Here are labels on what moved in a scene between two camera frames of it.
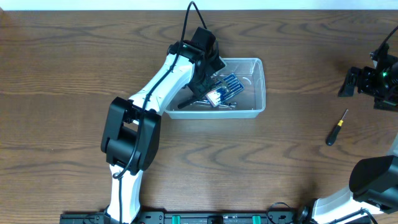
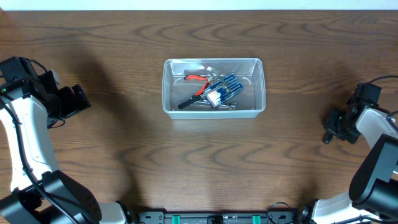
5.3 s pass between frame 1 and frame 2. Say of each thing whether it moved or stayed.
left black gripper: moved
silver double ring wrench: stayed
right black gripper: moved
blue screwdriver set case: stayed
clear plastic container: stayed
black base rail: stayed
